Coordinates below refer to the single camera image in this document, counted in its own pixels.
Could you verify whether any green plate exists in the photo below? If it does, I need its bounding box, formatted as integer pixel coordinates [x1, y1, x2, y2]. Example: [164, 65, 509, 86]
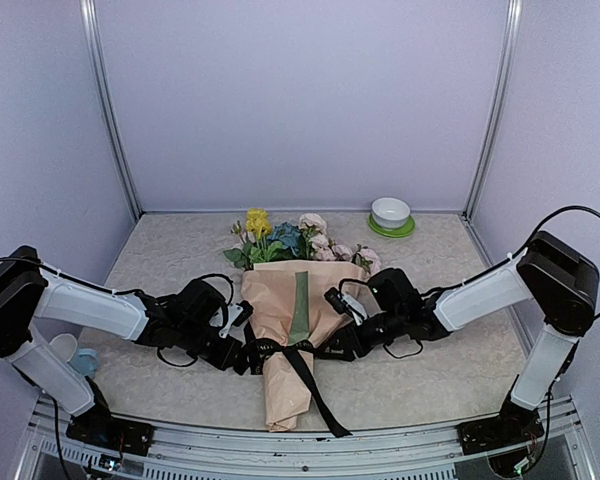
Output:
[368, 214, 416, 238]

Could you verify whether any green pink wrapping paper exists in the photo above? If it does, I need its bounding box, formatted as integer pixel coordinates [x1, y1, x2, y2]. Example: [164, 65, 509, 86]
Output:
[242, 260, 369, 432]

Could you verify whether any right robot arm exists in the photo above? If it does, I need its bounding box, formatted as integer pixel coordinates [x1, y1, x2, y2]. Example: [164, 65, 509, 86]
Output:
[320, 230, 600, 444]

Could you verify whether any pink rose stem bunch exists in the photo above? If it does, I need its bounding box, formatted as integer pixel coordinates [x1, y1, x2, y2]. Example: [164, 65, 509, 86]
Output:
[309, 234, 382, 276]

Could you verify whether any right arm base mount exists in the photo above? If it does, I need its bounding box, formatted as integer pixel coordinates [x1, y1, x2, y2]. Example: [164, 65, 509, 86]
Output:
[456, 411, 545, 455]

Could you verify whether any white ceramic bowl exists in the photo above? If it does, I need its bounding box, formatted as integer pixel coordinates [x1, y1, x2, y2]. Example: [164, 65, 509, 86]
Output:
[371, 197, 411, 230]

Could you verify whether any aluminium frame post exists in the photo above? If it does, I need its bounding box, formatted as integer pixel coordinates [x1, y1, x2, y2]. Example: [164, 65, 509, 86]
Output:
[463, 0, 523, 223]
[80, 0, 143, 223]

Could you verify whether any aluminium front rail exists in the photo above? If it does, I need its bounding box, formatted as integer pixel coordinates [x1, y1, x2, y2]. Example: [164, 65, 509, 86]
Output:
[14, 397, 596, 480]

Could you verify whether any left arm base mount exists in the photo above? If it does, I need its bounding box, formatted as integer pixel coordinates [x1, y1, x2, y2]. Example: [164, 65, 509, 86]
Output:
[66, 414, 155, 456]

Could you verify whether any yellow fake flower stem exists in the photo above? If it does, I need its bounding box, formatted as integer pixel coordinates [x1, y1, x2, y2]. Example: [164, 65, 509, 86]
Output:
[223, 208, 286, 271]

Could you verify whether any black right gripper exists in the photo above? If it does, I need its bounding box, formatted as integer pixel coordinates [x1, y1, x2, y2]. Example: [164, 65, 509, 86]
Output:
[317, 308, 406, 362]

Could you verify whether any aluminium frame post left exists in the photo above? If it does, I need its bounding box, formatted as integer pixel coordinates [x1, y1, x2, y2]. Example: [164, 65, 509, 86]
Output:
[80, 0, 143, 223]

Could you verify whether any aluminium frame post right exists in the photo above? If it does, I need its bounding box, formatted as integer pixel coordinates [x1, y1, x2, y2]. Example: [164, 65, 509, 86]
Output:
[463, 0, 523, 223]

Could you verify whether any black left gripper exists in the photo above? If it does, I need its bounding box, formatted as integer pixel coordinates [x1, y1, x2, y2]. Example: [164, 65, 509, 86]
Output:
[177, 319, 246, 371]

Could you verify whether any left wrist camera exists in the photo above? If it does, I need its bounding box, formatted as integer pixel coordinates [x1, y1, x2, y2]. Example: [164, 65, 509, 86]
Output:
[212, 300, 253, 338]

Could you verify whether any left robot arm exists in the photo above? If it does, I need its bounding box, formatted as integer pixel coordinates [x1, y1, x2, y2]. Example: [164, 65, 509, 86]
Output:
[0, 245, 253, 445]

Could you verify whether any blue fake flower stem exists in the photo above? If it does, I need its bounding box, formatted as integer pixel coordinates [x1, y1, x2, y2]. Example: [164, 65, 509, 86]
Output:
[268, 222, 308, 260]

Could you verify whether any white paper cup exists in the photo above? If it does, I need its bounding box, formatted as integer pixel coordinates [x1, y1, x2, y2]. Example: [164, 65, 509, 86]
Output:
[50, 333, 78, 363]

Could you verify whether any black printed ribbon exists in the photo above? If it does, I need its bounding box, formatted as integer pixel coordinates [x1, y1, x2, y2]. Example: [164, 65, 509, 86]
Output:
[233, 323, 352, 438]

